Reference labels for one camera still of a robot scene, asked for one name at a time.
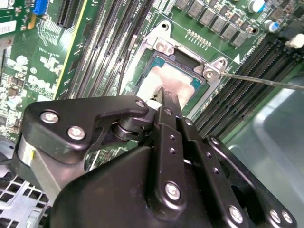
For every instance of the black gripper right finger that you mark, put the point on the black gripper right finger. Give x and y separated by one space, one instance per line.
202 161

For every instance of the silver CPU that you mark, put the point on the silver CPU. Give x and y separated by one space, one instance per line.
171 78

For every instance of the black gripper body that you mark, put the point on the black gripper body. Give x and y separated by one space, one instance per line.
107 194

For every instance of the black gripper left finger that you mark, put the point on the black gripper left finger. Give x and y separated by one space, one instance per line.
71 118

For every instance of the metal locking lever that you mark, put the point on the metal locking lever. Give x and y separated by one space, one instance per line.
261 81
133 42

